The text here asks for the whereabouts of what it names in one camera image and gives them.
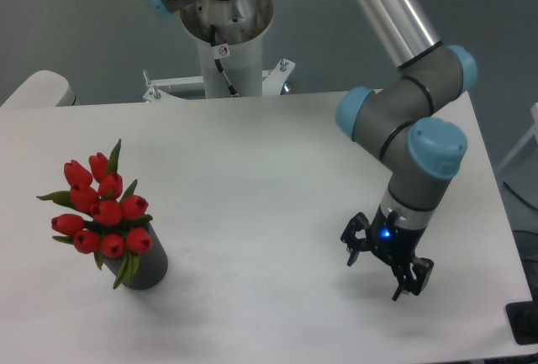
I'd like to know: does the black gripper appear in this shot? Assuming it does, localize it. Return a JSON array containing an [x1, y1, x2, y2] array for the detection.
[[339, 203, 435, 302]]

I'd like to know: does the red tulip bouquet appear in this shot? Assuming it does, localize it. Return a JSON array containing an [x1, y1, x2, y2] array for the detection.
[[38, 142, 152, 269]]

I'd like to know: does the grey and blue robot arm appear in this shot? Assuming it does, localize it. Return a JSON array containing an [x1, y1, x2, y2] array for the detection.
[[148, 0, 477, 294]]

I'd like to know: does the dark grey ribbed vase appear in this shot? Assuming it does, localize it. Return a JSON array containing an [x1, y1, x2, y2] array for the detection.
[[103, 223, 168, 290]]

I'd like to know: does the black device at table edge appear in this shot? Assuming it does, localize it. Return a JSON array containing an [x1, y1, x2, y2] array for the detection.
[[505, 301, 537, 346]]

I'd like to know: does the white chair seat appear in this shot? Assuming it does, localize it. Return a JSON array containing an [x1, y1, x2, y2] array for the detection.
[[1, 70, 80, 111]]

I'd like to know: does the black cable on floor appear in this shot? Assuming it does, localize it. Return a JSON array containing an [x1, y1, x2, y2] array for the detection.
[[502, 180, 538, 210]]

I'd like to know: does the white frame at right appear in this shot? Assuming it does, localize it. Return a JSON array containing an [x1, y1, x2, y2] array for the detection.
[[493, 103, 537, 176]]

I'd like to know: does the white pedestal base bracket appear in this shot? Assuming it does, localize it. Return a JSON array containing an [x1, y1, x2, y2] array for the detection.
[[143, 58, 296, 103]]

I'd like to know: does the black cable on pedestal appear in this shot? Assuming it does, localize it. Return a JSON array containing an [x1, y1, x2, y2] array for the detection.
[[208, 24, 241, 98]]

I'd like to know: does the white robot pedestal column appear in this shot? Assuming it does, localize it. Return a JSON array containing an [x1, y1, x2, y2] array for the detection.
[[180, 0, 274, 98]]

